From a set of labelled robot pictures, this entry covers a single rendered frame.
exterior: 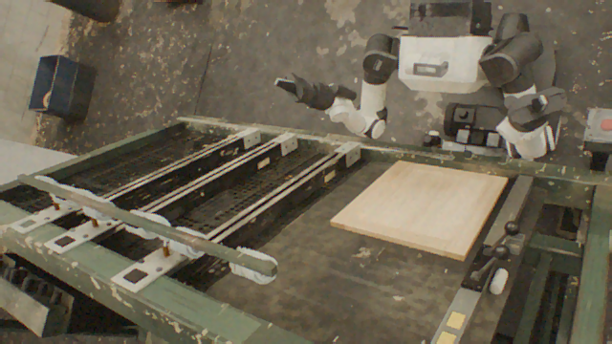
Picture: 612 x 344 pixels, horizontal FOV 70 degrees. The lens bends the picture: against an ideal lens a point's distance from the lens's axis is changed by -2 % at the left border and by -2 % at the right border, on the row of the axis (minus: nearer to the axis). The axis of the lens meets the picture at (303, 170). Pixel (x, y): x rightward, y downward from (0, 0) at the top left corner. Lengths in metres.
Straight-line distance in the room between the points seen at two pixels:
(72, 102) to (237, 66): 2.11
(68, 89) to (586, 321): 4.93
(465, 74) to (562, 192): 0.60
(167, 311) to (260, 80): 2.77
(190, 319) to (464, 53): 1.07
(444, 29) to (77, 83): 4.40
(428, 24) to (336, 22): 2.00
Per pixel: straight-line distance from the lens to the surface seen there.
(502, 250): 1.11
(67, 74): 5.30
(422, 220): 1.47
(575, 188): 1.79
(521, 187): 1.69
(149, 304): 1.12
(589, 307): 1.18
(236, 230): 1.38
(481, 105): 2.65
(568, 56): 2.89
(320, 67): 3.36
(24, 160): 4.76
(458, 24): 1.47
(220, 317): 1.02
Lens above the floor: 2.66
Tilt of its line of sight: 57 degrees down
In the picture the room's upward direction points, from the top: 71 degrees counter-clockwise
